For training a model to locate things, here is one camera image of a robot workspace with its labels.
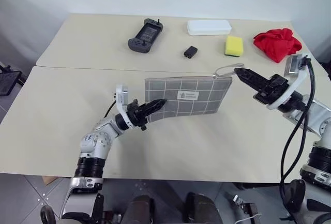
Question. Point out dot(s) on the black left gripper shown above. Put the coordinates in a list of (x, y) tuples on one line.
[(135, 115)]

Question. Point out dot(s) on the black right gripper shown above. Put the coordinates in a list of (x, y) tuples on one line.
[(271, 89)]

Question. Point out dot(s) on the grey plaid pouch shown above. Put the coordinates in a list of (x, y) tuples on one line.
[(190, 97)]

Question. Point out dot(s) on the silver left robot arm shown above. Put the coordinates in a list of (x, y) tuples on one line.
[(99, 136)]

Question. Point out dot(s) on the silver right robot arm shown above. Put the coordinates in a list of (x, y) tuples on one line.
[(316, 120)]

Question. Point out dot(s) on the yellow sponge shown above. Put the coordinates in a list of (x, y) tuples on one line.
[(234, 45)]

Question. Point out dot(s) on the red cloth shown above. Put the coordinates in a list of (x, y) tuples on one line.
[(278, 44)]

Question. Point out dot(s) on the small black adapter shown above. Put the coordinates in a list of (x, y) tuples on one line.
[(190, 52)]

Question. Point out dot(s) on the white plastic pencil box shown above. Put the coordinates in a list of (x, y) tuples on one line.
[(209, 27)]

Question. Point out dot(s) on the black handheld game controller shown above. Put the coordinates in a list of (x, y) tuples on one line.
[(146, 35)]

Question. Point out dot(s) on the dark rounded shape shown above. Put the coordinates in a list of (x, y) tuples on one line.
[(139, 209), (199, 208)]

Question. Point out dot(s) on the black metal clamp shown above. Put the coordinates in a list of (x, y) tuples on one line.
[(243, 204)]

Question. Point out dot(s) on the brown cardboard piece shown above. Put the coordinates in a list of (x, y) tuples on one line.
[(50, 180)]

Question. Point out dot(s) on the black perforated stand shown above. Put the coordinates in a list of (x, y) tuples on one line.
[(9, 81)]

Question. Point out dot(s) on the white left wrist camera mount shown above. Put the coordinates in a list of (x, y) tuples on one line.
[(121, 99)]

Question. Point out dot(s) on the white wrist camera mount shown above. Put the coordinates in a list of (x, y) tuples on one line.
[(121, 99), (293, 79)]

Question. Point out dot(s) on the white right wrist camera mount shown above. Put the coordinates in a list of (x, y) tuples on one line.
[(293, 79)]

